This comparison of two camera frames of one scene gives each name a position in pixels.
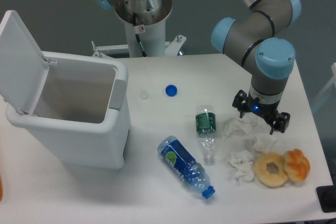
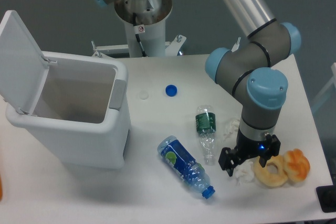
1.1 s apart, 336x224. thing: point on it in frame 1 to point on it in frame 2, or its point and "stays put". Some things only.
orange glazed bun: [296, 164] stays put
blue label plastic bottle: [178, 157] stays put
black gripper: [277, 121] to [229, 158]
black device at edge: [326, 196] stays put
